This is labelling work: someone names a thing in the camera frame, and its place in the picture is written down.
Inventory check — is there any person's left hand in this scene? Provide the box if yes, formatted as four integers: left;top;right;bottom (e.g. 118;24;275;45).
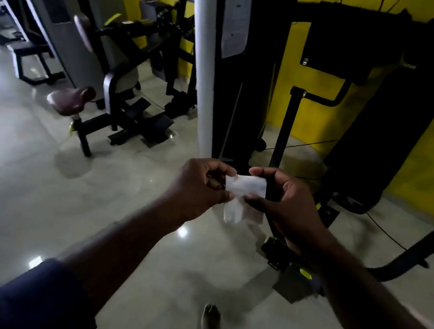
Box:
161;151;240;232

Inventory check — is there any person's right hand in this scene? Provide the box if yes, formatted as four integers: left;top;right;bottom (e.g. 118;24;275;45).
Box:
236;163;336;258

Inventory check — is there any white cleaning wipe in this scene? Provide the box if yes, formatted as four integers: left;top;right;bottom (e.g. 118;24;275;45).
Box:
219;171;270;229

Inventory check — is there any black seated gym machine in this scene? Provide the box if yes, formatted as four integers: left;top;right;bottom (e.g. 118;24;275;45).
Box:
146;0;434;328

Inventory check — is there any person's right forearm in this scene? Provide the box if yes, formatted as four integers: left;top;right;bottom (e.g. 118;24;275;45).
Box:
288;226;434;329

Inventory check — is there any person's left forearm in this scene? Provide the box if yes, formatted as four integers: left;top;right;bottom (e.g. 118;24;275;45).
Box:
52;184;188;325

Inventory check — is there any person's blue shirt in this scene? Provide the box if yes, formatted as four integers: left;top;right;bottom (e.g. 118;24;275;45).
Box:
0;250;107;329

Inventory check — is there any black back pad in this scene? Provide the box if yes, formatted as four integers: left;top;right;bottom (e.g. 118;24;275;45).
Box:
316;58;434;227

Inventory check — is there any black low bench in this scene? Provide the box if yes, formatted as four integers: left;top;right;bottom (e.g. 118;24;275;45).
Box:
1;37;71;92

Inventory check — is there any thin black cable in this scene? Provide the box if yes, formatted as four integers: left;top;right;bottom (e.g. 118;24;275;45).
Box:
250;128;434;267

